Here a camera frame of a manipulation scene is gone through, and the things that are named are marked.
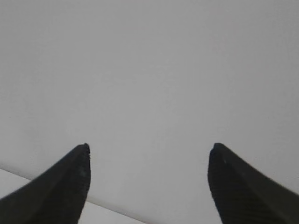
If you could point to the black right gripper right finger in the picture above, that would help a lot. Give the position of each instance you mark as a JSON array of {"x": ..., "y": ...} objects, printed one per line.
[{"x": 243, "y": 195}]

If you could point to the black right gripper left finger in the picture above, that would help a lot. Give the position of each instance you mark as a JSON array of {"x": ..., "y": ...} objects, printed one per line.
[{"x": 57, "y": 196}]

